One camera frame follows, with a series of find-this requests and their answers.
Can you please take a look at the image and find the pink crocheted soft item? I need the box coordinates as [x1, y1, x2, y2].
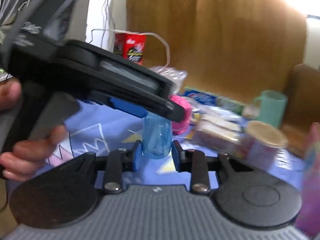
[170, 94, 192, 135]

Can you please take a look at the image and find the blue plastic cup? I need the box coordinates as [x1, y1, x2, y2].
[142, 112, 172, 159]

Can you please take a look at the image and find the person's left hand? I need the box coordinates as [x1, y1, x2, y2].
[0, 80, 68, 182]

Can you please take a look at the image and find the blue patterned tablecloth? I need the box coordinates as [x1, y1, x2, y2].
[4, 97, 307, 201]

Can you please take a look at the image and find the blue green carton box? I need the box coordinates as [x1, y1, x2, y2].
[182, 87, 246, 115]

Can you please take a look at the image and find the clear plastic lidded container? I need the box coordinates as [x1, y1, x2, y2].
[150, 66, 188, 94]

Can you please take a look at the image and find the instant noodle cup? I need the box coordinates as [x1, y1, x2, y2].
[235, 121, 288, 170]

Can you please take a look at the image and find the red snack box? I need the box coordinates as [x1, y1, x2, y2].
[113, 33, 146, 65]

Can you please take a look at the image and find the teal plastic mug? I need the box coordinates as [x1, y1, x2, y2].
[253, 90, 287, 128]

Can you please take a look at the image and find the brown chair back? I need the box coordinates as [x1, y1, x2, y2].
[280, 64, 319, 159]

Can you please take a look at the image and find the wooden board panel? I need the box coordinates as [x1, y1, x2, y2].
[126, 0, 306, 102]

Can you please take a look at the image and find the pink macaron biscuit tin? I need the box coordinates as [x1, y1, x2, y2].
[296, 123, 319, 237]

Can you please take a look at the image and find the white cable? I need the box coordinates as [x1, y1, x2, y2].
[90, 0, 171, 68]

